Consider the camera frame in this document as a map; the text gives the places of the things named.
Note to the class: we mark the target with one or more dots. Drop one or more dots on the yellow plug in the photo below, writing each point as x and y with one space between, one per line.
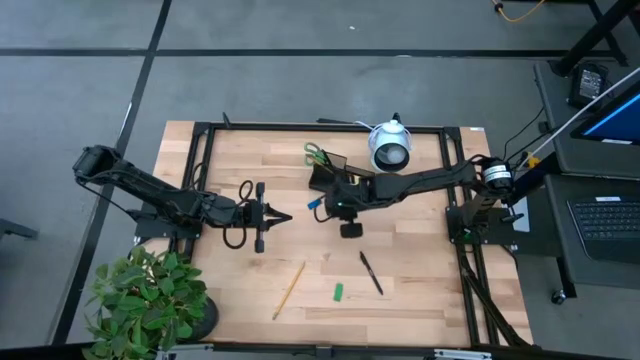
533 161

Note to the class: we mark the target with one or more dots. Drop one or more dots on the black power adapter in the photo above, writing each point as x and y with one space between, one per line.
590 82

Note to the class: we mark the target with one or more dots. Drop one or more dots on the black mesh desk organizer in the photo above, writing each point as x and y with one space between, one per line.
336 161

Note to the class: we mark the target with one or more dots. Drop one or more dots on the blue eraser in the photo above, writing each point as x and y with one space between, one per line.
314 203

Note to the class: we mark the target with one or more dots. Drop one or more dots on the grey chair base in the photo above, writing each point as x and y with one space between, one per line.
15 230

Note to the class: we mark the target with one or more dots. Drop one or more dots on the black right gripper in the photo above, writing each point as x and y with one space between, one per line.
350 197

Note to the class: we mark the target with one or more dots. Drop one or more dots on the silver metal bracket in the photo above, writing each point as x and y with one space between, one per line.
462 354
185 351

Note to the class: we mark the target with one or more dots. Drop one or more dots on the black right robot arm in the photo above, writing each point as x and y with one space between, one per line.
430 180

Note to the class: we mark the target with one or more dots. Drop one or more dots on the black caster wheel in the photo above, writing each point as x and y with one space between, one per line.
558 297

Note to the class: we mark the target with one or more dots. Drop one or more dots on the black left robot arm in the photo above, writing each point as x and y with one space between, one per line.
150 187

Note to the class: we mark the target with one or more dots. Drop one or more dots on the black pen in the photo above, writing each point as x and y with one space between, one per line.
371 273

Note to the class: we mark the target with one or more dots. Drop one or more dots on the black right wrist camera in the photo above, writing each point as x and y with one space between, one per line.
351 230

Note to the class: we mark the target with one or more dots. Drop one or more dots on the white paper sheet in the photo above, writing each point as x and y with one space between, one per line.
521 221

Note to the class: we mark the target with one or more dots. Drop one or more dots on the green leafy plant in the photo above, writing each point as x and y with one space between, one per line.
145 300

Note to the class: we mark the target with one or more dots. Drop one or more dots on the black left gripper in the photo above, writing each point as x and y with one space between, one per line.
260 215

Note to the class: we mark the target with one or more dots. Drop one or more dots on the black plant pot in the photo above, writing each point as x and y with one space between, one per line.
207 320

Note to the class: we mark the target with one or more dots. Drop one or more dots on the green eraser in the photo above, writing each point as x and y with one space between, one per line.
338 292

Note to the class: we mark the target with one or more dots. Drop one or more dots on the black laptop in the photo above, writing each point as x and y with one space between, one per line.
605 225

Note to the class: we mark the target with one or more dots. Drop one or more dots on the yellow pencil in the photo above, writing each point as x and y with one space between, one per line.
289 290

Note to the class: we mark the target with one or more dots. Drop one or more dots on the black monitor with blue screen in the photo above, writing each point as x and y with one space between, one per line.
620 120

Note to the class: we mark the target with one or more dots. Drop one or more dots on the black metal table frame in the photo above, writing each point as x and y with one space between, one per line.
300 126

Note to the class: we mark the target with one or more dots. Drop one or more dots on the black stand leg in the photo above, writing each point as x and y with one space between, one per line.
595 35

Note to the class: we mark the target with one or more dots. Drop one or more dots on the dark grey side desk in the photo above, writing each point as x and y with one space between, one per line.
555 125

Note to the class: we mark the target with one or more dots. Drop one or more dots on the white desk lamp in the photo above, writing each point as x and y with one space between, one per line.
389 140

